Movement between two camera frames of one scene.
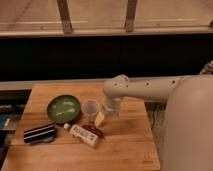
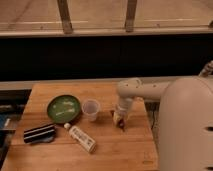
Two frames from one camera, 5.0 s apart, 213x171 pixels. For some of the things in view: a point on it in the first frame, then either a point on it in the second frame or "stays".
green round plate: [63, 109] stays
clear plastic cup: [90, 108] stays
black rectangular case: [43, 133] stays
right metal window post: [130, 15] stays
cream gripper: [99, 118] -> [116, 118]
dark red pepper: [93, 130] -> [121, 123]
